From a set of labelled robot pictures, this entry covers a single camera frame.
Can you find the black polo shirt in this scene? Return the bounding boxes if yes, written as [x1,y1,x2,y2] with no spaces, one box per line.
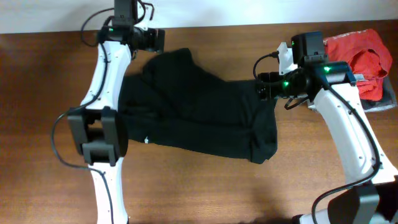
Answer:
[118,48,277,164]

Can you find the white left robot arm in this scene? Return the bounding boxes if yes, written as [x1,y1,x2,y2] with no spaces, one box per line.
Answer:
[67,1,165,223]

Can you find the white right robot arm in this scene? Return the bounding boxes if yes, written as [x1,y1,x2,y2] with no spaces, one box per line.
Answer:
[254,32,397,223]

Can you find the red folded shirt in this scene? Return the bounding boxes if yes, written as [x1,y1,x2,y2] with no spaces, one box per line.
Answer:
[323,29,393,101]

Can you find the grey folded garment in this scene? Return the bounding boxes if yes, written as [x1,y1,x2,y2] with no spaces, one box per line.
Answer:
[361,77,397,113]

